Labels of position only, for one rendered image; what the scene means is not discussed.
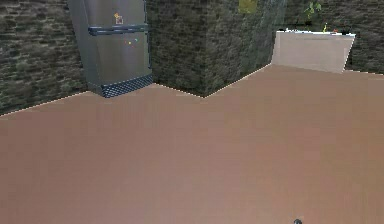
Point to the grey steel fridge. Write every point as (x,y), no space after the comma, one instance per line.
(113,53)

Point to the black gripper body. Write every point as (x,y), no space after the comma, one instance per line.
(297,222)

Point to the small yellow bottle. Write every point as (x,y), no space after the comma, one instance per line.
(325,28)

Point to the yellow framed picture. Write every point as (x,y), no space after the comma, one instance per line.
(247,6)

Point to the green house plant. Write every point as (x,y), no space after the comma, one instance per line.
(311,9)

